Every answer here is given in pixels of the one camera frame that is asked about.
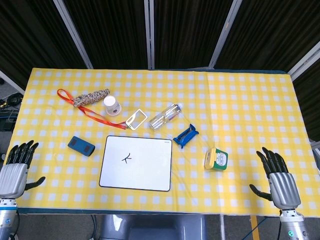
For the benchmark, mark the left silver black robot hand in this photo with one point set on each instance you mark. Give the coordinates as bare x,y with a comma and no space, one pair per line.
12,177

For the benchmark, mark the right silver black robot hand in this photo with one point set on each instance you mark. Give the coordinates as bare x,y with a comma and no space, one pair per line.
285,190

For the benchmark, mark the blue whiteboard eraser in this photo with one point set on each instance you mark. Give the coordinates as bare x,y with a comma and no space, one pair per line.
81,146

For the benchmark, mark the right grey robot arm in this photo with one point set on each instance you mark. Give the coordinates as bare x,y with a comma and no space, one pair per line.
292,225

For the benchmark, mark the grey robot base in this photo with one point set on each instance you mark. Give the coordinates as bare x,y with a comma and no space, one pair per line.
150,225

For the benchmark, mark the white board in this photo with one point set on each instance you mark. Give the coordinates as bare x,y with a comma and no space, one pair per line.
150,170

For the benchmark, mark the yellow green plastic container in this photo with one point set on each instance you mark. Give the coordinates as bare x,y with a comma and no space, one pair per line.
217,160

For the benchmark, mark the dark fabric partition panel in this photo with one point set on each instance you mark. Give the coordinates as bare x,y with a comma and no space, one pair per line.
275,32
107,32
311,107
25,37
187,32

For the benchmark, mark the yellow white checked tablecloth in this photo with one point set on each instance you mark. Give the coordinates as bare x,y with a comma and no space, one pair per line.
225,100

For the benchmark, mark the white paper cup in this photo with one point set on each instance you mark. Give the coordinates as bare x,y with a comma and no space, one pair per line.
112,107

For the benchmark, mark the clear badge holder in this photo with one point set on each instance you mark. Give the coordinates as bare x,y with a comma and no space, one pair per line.
136,119

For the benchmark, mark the clear plastic water bottle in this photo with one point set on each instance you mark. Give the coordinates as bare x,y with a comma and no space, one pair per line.
163,117

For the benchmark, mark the white partition post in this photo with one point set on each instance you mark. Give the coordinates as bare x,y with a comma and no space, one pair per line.
72,32
225,30
12,82
303,63
150,37

